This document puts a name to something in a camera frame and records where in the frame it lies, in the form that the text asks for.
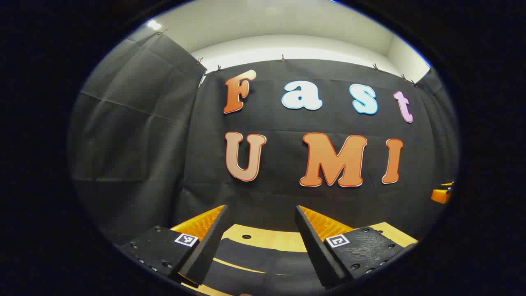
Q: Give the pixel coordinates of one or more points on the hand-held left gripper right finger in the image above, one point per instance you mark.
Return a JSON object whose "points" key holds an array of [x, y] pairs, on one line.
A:
{"points": [[316, 250]]}

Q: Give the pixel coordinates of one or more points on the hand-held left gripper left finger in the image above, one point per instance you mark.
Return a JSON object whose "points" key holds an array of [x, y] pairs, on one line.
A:
{"points": [[207, 250]]}

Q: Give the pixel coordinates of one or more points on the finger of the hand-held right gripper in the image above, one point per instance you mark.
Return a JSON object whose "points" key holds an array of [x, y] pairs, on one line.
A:
{"points": [[440, 196]]}

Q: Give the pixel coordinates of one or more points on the row of small cloth clips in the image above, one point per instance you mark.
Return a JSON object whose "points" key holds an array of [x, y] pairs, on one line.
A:
{"points": [[282, 58]]}

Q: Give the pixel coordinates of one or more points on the ceiling light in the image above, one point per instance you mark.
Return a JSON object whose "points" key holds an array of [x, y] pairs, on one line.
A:
{"points": [[154, 25]]}

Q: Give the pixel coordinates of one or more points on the dark grey jeans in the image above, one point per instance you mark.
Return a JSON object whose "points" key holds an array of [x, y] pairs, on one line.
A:
{"points": [[263, 263]]}

